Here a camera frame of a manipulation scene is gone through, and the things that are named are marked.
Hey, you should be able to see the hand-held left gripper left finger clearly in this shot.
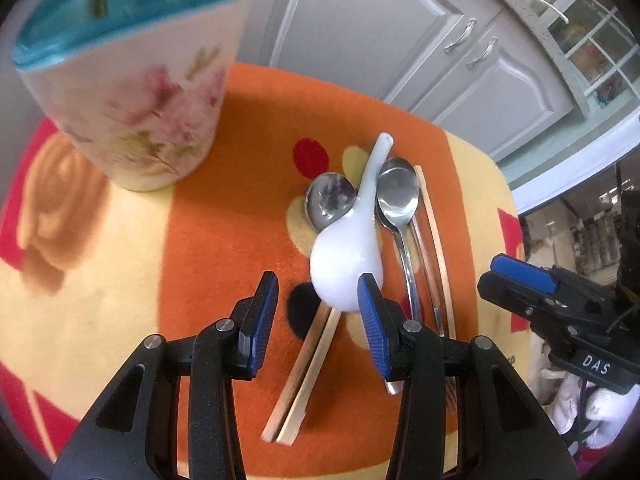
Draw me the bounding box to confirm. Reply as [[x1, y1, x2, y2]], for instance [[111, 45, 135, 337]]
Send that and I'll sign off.
[[50, 271, 279, 480]]

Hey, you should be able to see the orange printed blanket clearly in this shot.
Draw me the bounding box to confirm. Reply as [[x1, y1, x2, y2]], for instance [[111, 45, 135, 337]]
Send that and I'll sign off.
[[0, 62, 531, 480]]

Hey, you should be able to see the metal cabinet door handle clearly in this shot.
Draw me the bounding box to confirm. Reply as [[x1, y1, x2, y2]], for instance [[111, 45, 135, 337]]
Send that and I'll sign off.
[[467, 37, 499, 68], [445, 19, 477, 53]]

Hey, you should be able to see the white-framed glass cabinet door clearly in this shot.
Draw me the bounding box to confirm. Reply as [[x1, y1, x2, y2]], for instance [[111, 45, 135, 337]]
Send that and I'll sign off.
[[545, 0, 640, 111]]

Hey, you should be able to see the large metal spoon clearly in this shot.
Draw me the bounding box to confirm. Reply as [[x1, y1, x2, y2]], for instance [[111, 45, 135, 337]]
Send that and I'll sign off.
[[304, 172, 357, 233], [376, 157, 423, 322]]

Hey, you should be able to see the small metal spoon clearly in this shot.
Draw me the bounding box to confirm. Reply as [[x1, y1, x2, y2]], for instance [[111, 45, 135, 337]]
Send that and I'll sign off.
[[374, 200, 447, 339]]

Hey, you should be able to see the speckled countertop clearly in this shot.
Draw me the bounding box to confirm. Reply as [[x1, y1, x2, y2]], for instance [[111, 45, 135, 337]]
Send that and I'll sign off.
[[460, 0, 591, 116]]

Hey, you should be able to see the person's right hand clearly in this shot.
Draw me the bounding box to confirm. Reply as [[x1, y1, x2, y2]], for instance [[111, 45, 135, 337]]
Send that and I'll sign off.
[[542, 370, 627, 452]]

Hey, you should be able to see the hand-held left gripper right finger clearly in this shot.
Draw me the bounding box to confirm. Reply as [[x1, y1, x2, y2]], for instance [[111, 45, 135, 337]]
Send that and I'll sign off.
[[357, 272, 576, 480]]

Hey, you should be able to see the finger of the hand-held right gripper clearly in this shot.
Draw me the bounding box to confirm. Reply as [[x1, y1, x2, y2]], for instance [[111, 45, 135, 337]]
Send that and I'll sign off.
[[490, 254, 601, 303], [476, 271, 576, 332]]

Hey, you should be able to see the floral utensil cup teal rim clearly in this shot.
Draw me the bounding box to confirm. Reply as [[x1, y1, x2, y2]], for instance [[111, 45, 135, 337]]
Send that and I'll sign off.
[[11, 0, 273, 193]]

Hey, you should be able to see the grey cabinet door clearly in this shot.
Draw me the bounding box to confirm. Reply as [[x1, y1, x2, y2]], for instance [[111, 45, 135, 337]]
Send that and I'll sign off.
[[410, 10, 576, 161], [260, 0, 503, 103]]

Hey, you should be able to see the white curved handle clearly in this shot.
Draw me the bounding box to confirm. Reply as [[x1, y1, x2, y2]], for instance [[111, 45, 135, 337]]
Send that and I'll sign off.
[[531, 0, 570, 24]]

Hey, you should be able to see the white ceramic soup spoon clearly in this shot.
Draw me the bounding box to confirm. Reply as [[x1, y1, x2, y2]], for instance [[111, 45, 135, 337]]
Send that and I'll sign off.
[[309, 132, 395, 313]]

